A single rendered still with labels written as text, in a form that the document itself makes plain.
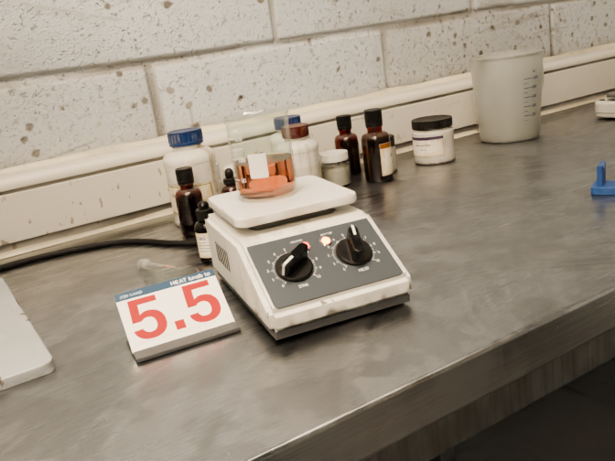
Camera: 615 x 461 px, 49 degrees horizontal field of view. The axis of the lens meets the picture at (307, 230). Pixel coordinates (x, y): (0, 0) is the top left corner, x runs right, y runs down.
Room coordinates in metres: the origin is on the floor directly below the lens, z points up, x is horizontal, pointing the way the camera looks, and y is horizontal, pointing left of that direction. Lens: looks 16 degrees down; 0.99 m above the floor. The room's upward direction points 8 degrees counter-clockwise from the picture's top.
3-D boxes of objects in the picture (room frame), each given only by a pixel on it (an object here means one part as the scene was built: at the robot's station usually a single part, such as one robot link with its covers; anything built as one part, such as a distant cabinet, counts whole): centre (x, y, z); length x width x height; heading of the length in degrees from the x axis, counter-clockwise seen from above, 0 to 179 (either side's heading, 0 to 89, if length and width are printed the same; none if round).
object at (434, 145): (1.11, -0.23, 0.79); 0.07 x 0.07 x 0.07
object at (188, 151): (0.93, 0.15, 0.81); 0.07 x 0.07 x 0.13
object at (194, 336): (0.54, 0.12, 0.77); 0.09 x 0.06 x 0.04; 113
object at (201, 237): (0.75, 0.11, 0.78); 0.03 x 0.03 x 0.07
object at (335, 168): (1.03, -0.06, 0.78); 0.05 x 0.05 x 0.05
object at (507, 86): (1.22, -0.40, 0.82); 0.18 x 0.13 x 0.15; 126
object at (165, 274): (0.64, 0.14, 0.76); 0.06 x 0.06 x 0.02
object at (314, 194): (0.64, 0.02, 0.83); 0.12 x 0.12 x 0.01; 19
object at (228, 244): (0.62, 0.01, 0.79); 0.22 x 0.13 x 0.08; 19
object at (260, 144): (0.65, 0.04, 0.88); 0.07 x 0.06 x 0.08; 35
